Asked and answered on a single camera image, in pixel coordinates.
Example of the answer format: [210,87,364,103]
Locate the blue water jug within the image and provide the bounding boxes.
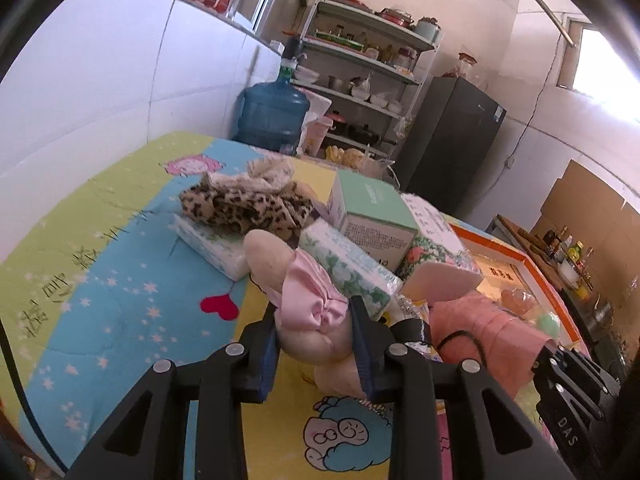
[234,79,312,155]

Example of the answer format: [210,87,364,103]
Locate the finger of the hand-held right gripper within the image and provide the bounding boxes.
[391,319,432,348]

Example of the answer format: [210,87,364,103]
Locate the white tissue pack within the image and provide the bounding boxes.
[174,214,252,281]

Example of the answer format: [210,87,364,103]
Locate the water jug pump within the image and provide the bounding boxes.
[276,35,307,82]

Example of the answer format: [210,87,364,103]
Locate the green floral tissue pack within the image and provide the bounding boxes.
[299,219,404,319]

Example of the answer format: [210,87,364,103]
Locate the kitchen counter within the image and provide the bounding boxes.
[492,214,640,361]

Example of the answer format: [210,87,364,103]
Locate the grey refrigerator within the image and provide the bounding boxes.
[399,76,507,217]

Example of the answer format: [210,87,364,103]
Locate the printed cartoon blanket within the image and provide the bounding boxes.
[0,130,593,480]

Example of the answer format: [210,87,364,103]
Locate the rose print tissue box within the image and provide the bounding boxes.
[399,192,484,302]

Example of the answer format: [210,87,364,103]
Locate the cluster of condiment bottles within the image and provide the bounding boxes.
[542,226,597,273]

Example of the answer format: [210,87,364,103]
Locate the pink packaged cloth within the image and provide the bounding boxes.
[429,295,557,397]

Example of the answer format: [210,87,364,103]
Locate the white sack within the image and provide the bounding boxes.
[299,87,334,127]

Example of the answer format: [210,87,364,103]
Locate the cardboard sheets on wall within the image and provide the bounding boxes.
[531,159,640,281]

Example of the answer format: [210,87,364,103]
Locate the green tissue box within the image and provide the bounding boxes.
[327,170,419,274]

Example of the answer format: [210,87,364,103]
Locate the metal kettle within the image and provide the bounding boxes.
[589,299,615,328]

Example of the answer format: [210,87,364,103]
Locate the green tray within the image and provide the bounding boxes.
[314,30,365,52]

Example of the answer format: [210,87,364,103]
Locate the teal pot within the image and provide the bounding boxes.
[415,16,442,44]

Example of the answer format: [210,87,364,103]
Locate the window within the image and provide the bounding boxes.
[567,17,640,123]

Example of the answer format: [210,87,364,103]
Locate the white bowl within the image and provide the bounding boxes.
[556,260,582,285]

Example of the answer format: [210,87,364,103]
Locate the beige plush toy pink bow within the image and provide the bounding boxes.
[242,230,381,401]

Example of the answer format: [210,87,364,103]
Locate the pink plastic bin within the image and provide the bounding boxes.
[304,116,335,159]

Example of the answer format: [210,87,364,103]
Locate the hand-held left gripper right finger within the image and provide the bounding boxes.
[349,295,576,480]

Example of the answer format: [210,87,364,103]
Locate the metal shelf rack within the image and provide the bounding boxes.
[289,0,445,162]

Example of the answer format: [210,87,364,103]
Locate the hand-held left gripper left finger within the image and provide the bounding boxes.
[65,304,282,480]

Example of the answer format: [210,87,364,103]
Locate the plastic bag of food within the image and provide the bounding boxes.
[325,144,397,182]

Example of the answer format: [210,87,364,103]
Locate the leopard print cloth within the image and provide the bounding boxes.
[179,187,315,242]

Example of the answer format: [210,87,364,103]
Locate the white floral scrunchie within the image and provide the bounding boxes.
[200,156,301,199]

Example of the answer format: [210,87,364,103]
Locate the orange cardboard box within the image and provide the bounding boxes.
[449,220,592,357]

